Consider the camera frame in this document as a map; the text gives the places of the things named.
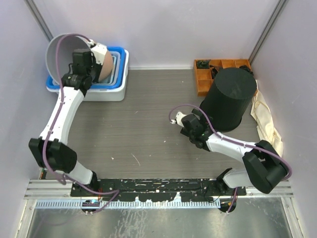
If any large black container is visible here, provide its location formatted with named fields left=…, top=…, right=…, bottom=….
left=200, top=67, right=257, bottom=132

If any black part in tray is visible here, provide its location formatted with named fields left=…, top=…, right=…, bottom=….
left=196, top=59, right=210, bottom=69

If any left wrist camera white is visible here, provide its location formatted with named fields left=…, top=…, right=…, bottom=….
left=90, top=43, right=111, bottom=65

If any cream cloth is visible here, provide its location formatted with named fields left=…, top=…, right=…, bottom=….
left=250, top=80, right=284, bottom=157

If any light blue perforated basket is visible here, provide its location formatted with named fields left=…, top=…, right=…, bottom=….
left=101, top=52, right=120, bottom=85

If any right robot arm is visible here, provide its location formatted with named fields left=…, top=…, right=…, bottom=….
left=176, top=112, right=290, bottom=195

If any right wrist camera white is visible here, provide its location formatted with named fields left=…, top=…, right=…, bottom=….
left=170, top=112, right=186, bottom=127

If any aluminium rail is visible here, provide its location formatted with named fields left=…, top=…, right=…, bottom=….
left=24, top=178, right=293, bottom=213

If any orange plastic container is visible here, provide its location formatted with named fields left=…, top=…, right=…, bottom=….
left=98, top=48, right=113, bottom=82

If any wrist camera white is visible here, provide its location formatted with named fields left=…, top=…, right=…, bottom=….
left=170, top=112, right=186, bottom=127
left=90, top=43, right=111, bottom=65

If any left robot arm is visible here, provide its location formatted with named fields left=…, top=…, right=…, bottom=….
left=28, top=49, right=100, bottom=196

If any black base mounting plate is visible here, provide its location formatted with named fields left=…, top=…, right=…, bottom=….
left=70, top=178, right=247, bottom=203

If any blue plastic basket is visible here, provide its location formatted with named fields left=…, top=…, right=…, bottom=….
left=46, top=42, right=128, bottom=92

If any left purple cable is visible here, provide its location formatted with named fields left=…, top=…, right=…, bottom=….
left=42, top=33, right=120, bottom=215

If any white plastic tub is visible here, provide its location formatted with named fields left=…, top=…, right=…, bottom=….
left=55, top=52, right=129, bottom=102

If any orange compartment tray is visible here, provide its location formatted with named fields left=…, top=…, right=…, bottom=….
left=194, top=59, right=254, bottom=96

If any grey plastic container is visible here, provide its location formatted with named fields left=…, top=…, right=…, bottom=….
left=45, top=33, right=89, bottom=85

